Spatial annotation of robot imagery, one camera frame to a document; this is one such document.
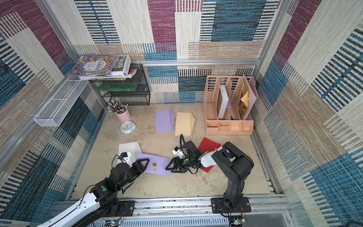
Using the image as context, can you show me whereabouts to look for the Folio book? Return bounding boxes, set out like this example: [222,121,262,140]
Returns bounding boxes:
[77,55,137,80]

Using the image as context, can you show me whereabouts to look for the pink pen cup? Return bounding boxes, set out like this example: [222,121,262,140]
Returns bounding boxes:
[115,109,132,124]

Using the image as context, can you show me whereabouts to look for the white envelope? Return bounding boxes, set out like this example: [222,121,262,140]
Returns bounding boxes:
[118,142,142,159]

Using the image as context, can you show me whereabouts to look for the pens in cup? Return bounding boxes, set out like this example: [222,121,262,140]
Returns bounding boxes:
[107,97,128,114]

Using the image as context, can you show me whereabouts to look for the black wire shelf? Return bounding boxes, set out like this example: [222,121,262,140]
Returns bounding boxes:
[90,64,151,106]

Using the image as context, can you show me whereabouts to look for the white wire basket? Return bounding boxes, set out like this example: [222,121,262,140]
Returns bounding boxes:
[34,77,88,127]

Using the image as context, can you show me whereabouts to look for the white box in organizer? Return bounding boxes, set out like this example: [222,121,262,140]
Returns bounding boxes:
[216,84,229,120]

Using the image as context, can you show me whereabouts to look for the yellow paper sheet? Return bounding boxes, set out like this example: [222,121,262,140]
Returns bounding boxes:
[240,91,249,108]

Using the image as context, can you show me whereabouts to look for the cream envelope with seal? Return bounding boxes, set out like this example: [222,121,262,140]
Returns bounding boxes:
[175,113,195,136]

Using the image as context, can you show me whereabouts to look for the green folder on shelf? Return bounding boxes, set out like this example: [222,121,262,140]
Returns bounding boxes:
[96,82,139,92]

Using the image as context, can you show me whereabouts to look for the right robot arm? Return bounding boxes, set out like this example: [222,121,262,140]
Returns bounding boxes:
[165,138,254,213]

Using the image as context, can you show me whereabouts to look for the lilac envelope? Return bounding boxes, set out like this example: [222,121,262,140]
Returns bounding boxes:
[136,153,172,176]
[156,109,175,133]

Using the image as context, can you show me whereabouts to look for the pink folder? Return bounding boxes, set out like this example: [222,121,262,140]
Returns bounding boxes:
[243,76,258,120]

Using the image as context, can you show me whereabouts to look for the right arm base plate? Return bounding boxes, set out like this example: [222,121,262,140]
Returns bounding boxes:
[210,197,251,214]

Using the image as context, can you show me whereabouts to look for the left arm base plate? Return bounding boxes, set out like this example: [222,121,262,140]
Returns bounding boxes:
[114,200,135,218]

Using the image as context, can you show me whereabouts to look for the red envelope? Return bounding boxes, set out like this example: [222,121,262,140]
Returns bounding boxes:
[198,138,221,172]

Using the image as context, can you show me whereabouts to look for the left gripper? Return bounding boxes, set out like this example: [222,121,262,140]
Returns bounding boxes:
[116,158,149,192]

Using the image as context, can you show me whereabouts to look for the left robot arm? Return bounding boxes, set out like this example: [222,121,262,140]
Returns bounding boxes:
[39,159,149,227]

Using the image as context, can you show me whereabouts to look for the brown wanted poster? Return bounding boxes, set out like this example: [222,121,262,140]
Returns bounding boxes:
[238,82,249,120]

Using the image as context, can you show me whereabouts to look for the white round clock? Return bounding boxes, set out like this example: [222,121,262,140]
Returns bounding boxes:
[120,121,136,134]

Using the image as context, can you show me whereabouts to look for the colourful picture book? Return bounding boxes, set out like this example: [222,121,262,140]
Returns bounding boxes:
[68,55,119,76]

